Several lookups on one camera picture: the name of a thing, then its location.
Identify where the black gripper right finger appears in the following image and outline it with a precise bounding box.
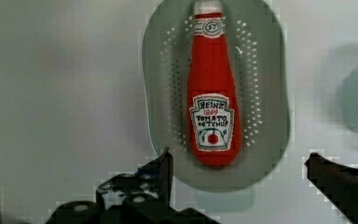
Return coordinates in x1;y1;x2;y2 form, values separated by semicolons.
305;152;358;224

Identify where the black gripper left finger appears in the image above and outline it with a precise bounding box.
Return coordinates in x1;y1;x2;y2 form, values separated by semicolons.
46;148;218;224

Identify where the red plush ketchup bottle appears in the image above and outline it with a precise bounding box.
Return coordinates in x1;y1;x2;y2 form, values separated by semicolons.
187;0;241;166

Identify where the green oval strainer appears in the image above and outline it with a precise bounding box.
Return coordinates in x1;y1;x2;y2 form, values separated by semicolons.
142;0;290;212

